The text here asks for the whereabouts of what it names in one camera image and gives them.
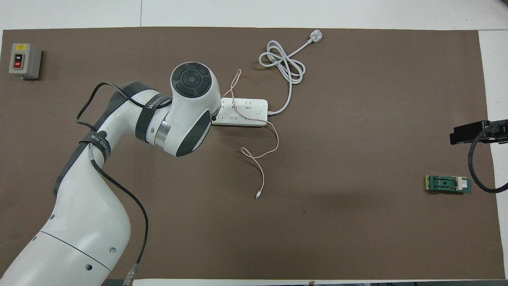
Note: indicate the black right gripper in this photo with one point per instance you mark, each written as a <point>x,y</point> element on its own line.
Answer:
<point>498,131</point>

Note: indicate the white power strip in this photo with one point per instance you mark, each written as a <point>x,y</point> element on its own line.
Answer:
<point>254,113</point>

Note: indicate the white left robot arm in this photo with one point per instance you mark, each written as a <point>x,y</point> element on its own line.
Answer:
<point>87,206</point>

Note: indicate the brown table mat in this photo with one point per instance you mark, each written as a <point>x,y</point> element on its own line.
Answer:
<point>317,230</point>

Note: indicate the grey on-off switch box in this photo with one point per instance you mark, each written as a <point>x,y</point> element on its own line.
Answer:
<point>24,61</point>

